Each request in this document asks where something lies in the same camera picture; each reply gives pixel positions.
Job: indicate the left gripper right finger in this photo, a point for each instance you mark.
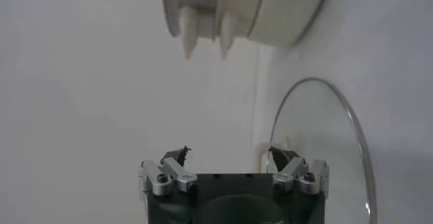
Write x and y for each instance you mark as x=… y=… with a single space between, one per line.
x=297 y=178

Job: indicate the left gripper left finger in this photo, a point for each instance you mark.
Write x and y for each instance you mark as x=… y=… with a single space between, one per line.
x=169 y=181

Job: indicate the steel steamer pot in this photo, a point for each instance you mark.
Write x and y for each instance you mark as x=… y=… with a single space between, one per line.
x=287 y=9

